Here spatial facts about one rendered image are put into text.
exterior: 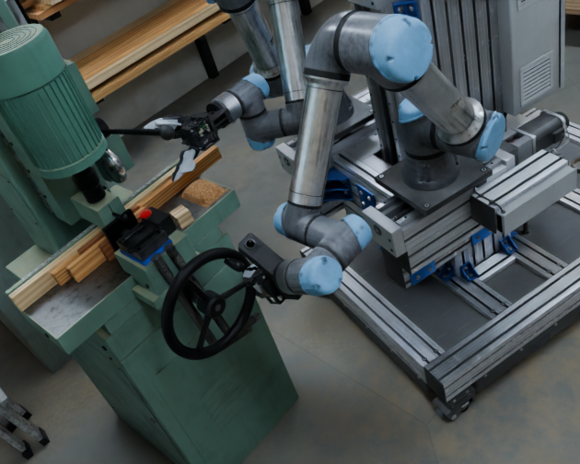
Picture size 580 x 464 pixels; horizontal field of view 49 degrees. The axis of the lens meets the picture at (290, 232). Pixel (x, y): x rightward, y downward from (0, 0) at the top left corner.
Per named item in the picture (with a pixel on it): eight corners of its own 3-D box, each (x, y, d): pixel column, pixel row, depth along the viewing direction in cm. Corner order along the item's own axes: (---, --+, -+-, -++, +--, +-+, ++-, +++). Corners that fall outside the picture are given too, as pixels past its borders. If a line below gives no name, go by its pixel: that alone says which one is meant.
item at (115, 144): (111, 182, 182) (92, 148, 175) (98, 177, 187) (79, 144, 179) (136, 164, 187) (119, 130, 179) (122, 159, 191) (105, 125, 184)
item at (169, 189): (61, 285, 162) (53, 275, 159) (57, 284, 163) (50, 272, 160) (222, 157, 189) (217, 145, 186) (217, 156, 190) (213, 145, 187)
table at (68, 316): (88, 373, 144) (75, 356, 141) (27, 323, 164) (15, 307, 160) (265, 214, 172) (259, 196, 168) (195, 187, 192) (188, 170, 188)
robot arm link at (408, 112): (421, 125, 171) (413, 80, 162) (464, 135, 162) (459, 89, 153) (394, 149, 165) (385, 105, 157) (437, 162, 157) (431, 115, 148)
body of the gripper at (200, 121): (190, 126, 149) (225, 100, 155) (169, 124, 156) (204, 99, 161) (203, 154, 153) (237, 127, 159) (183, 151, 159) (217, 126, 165)
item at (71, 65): (76, 125, 172) (50, 76, 162) (61, 120, 177) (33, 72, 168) (101, 110, 176) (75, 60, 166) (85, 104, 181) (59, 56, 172)
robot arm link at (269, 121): (286, 148, 170) (275, 112, 163) (247, 155, 173) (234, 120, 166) (290, 133, 176) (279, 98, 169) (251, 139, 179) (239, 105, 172)
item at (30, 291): (22, 311, 158) (11, 298, 155) (18, 308, 159) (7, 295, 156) (194, 174, 185) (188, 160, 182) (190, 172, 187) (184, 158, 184)
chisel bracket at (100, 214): (111, 237, 164) (97, 212, 158) (83, 222, 172) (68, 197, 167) (133, 219, 167) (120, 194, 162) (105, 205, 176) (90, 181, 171)
